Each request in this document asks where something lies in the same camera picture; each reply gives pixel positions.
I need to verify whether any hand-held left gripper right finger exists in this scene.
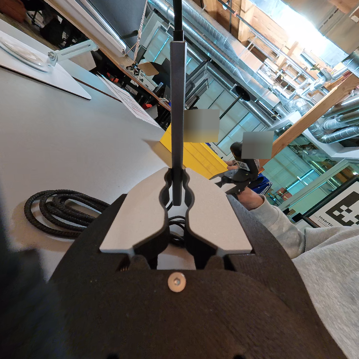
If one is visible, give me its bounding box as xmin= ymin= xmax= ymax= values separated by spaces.
xmin=184 ymin=168 xmax=253 ymax=256

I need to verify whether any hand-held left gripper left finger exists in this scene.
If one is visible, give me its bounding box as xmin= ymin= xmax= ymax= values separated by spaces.
xmin=99 ymin=167 xmax=172 ymax=255

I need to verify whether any black braided cable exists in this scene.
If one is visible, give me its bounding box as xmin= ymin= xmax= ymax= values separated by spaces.
xmin=24 ymin=189 xmax=186 ymax=248

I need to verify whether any black hub cable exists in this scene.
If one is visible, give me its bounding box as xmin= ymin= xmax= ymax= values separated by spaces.
xmin=172 ymin=0 xmax=185 ymax=42

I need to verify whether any person's right forearm grey sleeve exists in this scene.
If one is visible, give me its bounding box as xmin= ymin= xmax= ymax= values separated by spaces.
xmin=246 ymin=195 xmax=312 ymax=261

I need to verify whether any person's right hand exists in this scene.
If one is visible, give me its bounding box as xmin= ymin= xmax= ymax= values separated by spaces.
xmin=238 ymin=186 xmax=266 ymax=210

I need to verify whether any blue striped jacket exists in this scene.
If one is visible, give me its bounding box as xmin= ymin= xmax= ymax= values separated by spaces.
xmin=252 ymin=174 xmax=273 ymax=196

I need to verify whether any yellow plastic bin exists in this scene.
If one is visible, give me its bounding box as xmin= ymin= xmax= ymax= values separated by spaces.
xmin=160 ymin=128 xmax=228 ymax=180

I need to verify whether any black floor lamp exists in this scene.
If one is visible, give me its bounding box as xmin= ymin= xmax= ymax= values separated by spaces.
xmin=220 ymin=86 xmax=251 ymax=120

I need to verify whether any wooden beam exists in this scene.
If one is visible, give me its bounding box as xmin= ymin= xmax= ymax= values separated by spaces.
xmin=259 ymin=74 xmax=359 ymax=169

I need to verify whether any silver pipe cluster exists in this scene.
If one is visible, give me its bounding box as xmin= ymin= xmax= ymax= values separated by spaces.
xmin=275 ymin=93 xmax=359 ymax=146

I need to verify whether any framed marker sign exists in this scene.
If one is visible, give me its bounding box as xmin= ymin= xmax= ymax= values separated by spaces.
xmin=303 ymin=177 xmax=359 ymax=228

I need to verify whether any printed paper sheet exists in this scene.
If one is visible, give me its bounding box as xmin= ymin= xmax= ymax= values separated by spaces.
xmin=97 ymin=76 xmax=162 ymax=129

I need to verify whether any person's grey sweatshirt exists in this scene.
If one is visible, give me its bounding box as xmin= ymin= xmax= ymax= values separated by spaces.
xmin=292 ymin=226 xmax=359 ymax=359

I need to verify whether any cardboard box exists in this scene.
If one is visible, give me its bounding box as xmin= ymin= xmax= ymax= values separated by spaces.
xmin=137 ymin=60 xmax=159 ymax=76

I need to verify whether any white tilting stand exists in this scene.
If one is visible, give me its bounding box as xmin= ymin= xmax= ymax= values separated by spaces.
xmin=0 ymin=0 xmax=127 ymax=100

